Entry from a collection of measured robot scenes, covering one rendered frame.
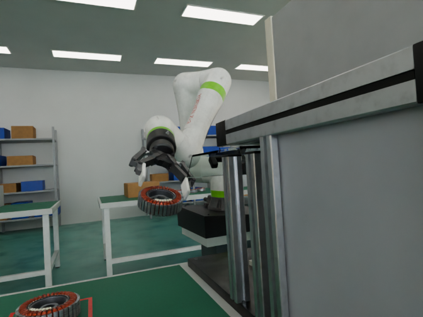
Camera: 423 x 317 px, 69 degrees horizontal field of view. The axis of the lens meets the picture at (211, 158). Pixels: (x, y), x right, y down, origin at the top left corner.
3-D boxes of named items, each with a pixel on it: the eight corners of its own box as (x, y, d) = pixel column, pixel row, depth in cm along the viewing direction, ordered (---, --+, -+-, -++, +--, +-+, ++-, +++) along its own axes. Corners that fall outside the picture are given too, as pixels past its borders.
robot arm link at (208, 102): (191, 94, 133) (209, 83, 125) (209, 112, 138) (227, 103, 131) (159, 158, 112) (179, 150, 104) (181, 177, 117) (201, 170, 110)
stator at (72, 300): (38, 308, 66) (37, 290, 66) (89, 305, 66) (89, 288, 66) (1, 337, 55) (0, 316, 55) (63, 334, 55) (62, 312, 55)
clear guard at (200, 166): (187, 177, 84) (186, 155, 84) (263, 172, 93) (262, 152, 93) (242, 180, 54) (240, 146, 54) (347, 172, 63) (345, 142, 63)
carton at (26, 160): (12, 166, 610) (11, 157, 611) (36, 165, 626) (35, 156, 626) (7, 165, 573) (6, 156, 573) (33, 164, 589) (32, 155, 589)
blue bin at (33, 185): (24, 190, 616) (24, 181, 616) (45, 189, 630) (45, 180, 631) (21, 192, 577) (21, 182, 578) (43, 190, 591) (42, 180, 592)
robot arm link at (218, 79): (212, 85, 149) (204, 63, 141) (237, 82, 144) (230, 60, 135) (201, 110, 139) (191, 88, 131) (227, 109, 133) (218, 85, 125)
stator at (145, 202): (135, 197, 81) (136, 183, 80) (175, 197, 86) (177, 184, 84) (140, 218, 72) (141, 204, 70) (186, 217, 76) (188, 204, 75)
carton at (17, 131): (15, 141, 614) (15, 128, 615) (36, 140, 628) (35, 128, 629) (11, 138, 577) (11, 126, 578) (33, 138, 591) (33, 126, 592)
